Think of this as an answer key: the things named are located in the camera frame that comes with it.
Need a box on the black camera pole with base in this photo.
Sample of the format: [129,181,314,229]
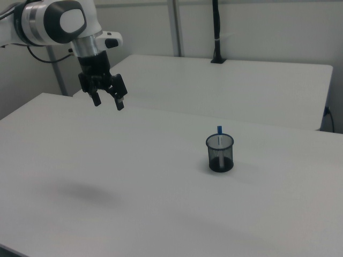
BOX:
[210,0,227,64]

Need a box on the black mesh pen cup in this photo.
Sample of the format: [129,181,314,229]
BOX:
[205,133,235,172]

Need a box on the thin grey metal post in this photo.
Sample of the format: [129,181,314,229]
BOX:
[47,45,68,96]

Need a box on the grey metal partition post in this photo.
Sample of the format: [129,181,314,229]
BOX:
[167,0,186,58]

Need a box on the white marker with blue cap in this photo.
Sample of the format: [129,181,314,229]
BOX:
[216,125,226,168]

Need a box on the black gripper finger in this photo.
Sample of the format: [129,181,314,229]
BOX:
[106,74,128,111]
[78,74,102,107]

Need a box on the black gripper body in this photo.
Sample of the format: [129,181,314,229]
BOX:
[77,50,115,93]

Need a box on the black cable on robot arm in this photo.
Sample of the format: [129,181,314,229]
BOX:
[26,46,75,64]

